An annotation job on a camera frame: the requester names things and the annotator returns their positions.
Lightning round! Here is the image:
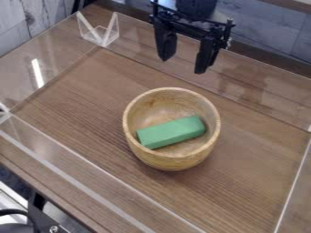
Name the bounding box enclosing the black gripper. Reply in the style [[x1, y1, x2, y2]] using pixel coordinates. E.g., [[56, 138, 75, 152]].
[[151, 0, 236, 75]]

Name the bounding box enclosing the green rectangular block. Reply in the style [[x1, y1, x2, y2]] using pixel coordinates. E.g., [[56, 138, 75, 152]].
[[136, 116, 207, 149]]

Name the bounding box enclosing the wooden bowl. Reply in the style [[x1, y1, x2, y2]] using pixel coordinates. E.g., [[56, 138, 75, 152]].
[[123, 87, 222, 171]]

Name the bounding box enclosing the clear acrylic corner bracket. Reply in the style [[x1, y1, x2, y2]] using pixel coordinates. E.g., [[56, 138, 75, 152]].
[[76, 11, 119, 47]]

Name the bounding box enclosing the black table leg bracket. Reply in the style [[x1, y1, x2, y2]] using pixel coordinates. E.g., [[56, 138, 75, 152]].
[[28, 191, 69, 233]]

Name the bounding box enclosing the black cable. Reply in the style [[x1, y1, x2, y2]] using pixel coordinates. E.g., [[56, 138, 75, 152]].
[[0, 208, 31, 218]]

